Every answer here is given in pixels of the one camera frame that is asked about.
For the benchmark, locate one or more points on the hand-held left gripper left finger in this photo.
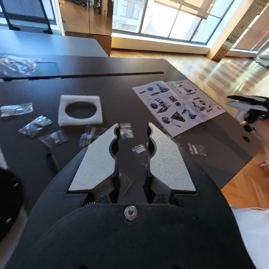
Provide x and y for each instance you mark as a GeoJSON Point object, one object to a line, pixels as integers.
{"type": "Point", "coordinates": [98, 166]}

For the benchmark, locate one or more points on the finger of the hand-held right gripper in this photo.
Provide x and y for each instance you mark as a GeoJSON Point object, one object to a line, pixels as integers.
{"type": "Point", "coordinates": [250, 98]}
{"type": "Point", "coordinates": [239, 107]}

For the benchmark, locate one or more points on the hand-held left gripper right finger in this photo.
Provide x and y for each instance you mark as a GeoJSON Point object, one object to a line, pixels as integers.
{"type": "Point", "coordinates": [168, 168]}

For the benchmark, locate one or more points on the black desk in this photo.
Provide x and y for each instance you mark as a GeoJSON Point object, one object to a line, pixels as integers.
{"type": "Point", "coordinates": [117, 88]}

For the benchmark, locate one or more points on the grey neighbouring desk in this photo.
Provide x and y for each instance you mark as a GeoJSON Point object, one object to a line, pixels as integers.
{"type": "Point", "coordinates": [48, 44]}

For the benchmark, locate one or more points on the person's right hand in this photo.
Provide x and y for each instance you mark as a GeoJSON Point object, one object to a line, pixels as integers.
{"type": "Point", "coordinates": [262, 132]}

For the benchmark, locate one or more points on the small clear parts bag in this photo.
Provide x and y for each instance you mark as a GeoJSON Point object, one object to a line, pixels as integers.
{"type": "Point", "coordinates": [90, 135]}
{"type": "Point", "coordinates": [53, 138]}
{"type": "Point", "coordinates": [138, 148]}
{"type": "Point", "coordinates": [126, 180]}
{"type": "Point", "coordinates": [126, 130]}
{"type": "Point", "coordinates": [197, 149]}
{"type": "Point", "coordinates": [15, 109]}
{"type": "Point", "coordinates": [35, 126]}

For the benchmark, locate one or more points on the printed instruction manual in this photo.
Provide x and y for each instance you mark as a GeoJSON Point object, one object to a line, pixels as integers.
{"type": "Point", "coordinates": [178, 105]}

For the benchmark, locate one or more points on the person's white shirt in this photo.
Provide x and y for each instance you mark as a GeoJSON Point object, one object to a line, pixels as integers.
{"type": "Point", "coordinates": [254, 235]}

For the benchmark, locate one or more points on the clear plastic wrap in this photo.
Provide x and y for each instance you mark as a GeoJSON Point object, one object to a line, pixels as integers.
{"type": "Point", "coordinates": [16, 64]}

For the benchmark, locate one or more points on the black metal stand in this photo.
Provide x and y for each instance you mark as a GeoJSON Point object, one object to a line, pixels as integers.
{"type": "Point", "coordinates": [45, 16]}

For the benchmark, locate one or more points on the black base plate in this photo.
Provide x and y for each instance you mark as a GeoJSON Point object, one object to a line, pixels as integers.
{"type": "Point", "coordinates": [9, 201]}

